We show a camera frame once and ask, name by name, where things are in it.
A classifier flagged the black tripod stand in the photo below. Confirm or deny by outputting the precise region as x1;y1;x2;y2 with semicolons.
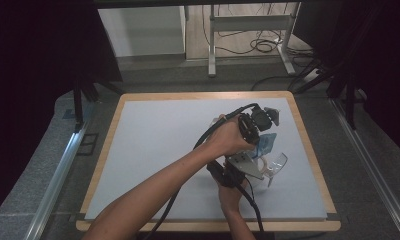
287;58;360;131
72;76;124;125

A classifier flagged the black curtain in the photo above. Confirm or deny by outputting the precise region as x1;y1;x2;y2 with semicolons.
0;0;123;214
293;0;400;164

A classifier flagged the person's right hand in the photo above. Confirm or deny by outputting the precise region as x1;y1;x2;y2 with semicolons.
216;179;250;215

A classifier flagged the white cabinet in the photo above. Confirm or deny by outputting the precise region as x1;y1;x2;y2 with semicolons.
97;6;186;58

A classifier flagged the black floor cable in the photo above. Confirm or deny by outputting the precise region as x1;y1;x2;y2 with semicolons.
250;74;292;92

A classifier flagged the white table mat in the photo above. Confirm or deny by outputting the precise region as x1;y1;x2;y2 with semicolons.
84;97;328;221

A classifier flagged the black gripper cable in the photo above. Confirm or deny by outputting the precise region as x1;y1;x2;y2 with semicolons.
142;102;260;240
236;183;266;240

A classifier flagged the glass pitcher with beige handle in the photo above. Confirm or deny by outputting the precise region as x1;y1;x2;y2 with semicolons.
251;152;289;188

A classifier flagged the white metal desk frame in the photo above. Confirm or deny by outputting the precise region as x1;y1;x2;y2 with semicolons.
207;3;297;78

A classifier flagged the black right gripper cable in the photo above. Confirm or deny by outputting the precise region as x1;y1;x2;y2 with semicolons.
236;183;266;240

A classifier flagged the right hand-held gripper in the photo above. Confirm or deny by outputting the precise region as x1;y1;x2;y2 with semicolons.
206;150;266;188

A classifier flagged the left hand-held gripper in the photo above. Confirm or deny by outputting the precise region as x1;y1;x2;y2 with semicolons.
237;105;281;145

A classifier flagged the white packet with blue top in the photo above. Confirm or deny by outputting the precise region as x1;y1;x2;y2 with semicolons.
247;132;278;160

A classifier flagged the person's left hand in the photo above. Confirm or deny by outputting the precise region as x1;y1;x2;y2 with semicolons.
204;114;256;162

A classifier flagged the aluminium rail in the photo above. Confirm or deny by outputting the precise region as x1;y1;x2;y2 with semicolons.
331;98;400;234
24;123;89;240

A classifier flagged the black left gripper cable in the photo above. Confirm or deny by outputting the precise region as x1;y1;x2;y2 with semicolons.
142;102;260;240

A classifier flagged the bundle of black floor cables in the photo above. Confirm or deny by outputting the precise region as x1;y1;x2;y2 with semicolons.
217;29;314;58

